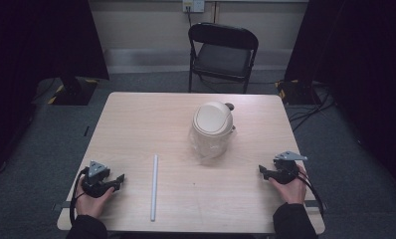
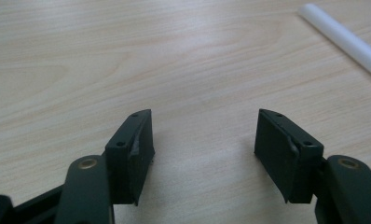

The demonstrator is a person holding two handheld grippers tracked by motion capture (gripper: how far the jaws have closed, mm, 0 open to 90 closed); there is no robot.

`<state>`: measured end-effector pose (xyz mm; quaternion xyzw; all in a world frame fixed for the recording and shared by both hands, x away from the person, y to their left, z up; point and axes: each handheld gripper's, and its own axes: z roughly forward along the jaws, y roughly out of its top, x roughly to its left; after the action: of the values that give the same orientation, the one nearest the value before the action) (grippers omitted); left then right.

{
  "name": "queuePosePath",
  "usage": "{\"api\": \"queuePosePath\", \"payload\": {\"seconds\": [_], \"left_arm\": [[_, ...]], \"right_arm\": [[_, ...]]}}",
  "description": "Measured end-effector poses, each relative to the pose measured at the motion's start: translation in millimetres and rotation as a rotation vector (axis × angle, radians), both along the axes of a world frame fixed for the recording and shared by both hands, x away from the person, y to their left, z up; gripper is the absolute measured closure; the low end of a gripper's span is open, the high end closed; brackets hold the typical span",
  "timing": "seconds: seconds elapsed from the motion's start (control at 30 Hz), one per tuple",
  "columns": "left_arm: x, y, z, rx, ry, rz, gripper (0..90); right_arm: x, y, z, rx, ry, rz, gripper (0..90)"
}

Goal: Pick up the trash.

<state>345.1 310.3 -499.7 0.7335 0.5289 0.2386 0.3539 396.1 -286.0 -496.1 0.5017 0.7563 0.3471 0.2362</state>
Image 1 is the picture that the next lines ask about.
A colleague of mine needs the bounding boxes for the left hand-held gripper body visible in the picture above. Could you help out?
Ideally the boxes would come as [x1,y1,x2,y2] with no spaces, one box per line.
[81,160,121,199]

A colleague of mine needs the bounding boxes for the person's right hand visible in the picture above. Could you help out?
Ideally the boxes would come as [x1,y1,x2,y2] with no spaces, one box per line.
[269,164,308,205]

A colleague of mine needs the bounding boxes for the person's left hand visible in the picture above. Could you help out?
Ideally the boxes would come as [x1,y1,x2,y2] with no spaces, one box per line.
[74,176,115,220]

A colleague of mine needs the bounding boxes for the black floor cables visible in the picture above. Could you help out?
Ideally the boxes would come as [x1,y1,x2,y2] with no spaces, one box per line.
[287,84,336,133]

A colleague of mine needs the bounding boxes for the black folding chair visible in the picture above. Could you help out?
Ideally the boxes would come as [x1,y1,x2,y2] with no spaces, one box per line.
[187,22,260,95]

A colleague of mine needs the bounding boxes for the black stand base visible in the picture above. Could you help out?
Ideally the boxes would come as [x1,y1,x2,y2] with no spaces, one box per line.
[47,77,99,107]
[275,79,322,107]

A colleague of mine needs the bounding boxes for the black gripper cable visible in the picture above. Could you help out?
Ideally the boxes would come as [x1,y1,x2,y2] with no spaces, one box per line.
[297,164,325,219]
[69,166,90,227]

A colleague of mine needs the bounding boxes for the white wall socket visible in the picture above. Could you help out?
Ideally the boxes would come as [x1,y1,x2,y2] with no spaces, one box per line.
[181,0,206,14]

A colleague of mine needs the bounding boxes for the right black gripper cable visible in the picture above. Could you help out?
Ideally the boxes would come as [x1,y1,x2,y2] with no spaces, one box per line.
[297,164,325,219]

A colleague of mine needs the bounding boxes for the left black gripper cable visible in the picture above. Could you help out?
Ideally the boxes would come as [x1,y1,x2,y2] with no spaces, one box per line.
[69,166,90,227]

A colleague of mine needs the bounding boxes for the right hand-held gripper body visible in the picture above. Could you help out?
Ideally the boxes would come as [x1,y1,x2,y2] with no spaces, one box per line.
[264,150,308,185]

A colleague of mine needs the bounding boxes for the clear jar with cream lid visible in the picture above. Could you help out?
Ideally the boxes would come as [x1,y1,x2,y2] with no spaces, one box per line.
[188,101,237,159]

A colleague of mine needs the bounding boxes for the black curtain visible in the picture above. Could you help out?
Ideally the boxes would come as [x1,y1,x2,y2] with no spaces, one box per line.
[0,0,110,180]
[284,0,396,197]

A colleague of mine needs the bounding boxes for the black wall cable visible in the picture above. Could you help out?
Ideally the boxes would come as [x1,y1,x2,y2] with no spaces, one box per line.
[185,7,194,29]

